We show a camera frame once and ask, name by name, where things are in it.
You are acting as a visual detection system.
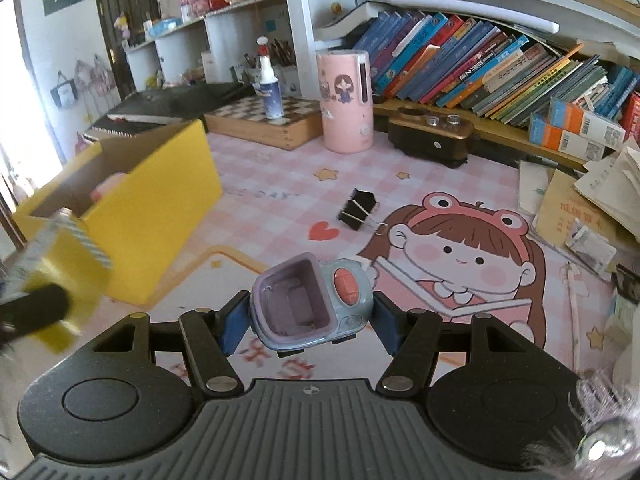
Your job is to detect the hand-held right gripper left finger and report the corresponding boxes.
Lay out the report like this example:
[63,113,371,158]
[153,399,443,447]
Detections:
[90,292,252,395]

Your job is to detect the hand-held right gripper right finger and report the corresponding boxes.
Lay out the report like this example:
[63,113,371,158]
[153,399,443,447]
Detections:
[372,291,541,402]

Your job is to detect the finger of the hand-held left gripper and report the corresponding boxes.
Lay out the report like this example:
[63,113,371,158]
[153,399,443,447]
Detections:
[0,284,70,347]

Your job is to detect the yellow block striped edge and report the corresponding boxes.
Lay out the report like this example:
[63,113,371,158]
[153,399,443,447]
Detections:
[10,210,114,354]

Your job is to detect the blue purple plastic toy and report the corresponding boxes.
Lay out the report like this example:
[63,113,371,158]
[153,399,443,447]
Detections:
[250,255,376,352]

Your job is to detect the yellow cardboard box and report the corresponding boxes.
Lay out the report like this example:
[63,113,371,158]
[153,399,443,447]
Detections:
[12,119,224,307]

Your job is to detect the black binder clip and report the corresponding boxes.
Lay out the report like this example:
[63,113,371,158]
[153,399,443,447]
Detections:
[336,188,389,236]

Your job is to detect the pink printed desk mat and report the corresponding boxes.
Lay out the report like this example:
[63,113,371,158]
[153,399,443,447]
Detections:
[75,127,640,403]

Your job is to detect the pink item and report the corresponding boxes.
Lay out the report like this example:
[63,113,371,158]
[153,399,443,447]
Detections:
[90,172,129,204]

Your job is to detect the white thin stick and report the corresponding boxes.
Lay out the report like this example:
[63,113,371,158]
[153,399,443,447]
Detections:
[564,264,585,372]

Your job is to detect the black gold tabletop device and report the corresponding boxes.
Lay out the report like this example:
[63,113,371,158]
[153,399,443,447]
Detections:
[387,106,474,169]

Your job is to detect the wooden chessboard box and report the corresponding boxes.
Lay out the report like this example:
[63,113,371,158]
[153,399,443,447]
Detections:
[204,95,323,152]

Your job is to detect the pile of papers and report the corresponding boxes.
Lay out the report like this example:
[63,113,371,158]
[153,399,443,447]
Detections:
[516,140,640,313]

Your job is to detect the white dark tote bag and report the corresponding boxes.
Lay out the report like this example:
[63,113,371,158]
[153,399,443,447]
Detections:
[50,71,79,109]

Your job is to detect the pink cartoon humidifier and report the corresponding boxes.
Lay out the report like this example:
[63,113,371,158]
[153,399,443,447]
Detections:
[316,50,376,154]

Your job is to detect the black electronic keyboard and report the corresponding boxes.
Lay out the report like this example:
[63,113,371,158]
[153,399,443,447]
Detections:
[80,82,256,145]

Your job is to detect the blue white spray bottle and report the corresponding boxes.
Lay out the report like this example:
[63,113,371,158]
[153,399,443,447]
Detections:
[255,36,286,121]

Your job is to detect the pink hanging bag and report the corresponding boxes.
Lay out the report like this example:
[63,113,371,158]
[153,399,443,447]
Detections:
[75,57,97,97]
[93,55,114,96]

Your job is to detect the blue orange carton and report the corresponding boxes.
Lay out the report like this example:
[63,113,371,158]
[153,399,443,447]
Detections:
[529,112,607,162]
[549,97,627,147]

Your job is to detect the white pen holder with brushes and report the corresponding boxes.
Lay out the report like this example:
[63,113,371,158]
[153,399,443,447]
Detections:
[270,40,301,97]
[241,52,263,92]

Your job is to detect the white box red label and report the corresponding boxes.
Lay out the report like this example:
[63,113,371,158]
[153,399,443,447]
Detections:
[201,51,221,84]

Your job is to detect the long row of colourful books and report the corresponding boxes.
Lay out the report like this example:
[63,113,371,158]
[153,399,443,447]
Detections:
[350,10,640,133]

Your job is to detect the white cube shelf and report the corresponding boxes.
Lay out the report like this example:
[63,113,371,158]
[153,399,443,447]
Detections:
[124,0,296,98]

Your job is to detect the blue tissue pack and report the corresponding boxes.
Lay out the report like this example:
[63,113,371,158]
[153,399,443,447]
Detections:
[144,17,183,39]

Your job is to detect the white desk bookshelf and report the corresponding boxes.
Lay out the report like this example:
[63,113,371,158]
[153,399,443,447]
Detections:
[280,0,640,173]

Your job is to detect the dark wooden door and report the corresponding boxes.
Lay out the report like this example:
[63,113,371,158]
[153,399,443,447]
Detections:
[90,0,162,97]

